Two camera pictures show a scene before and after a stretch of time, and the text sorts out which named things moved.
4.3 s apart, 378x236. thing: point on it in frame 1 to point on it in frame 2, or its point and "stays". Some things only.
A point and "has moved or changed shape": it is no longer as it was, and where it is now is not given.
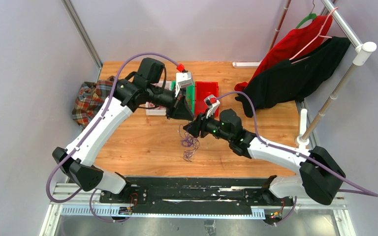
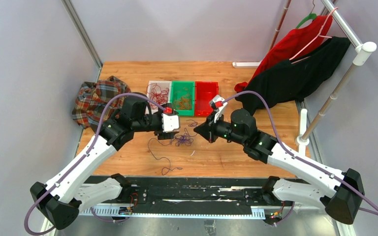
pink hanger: [319, 35] stays
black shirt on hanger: [288, 81] stays
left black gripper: [180, 110] to [165, 135]
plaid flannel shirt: [91, 98] stays
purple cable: [191, 142] has moved or changed shape
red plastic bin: [202, 90] stays
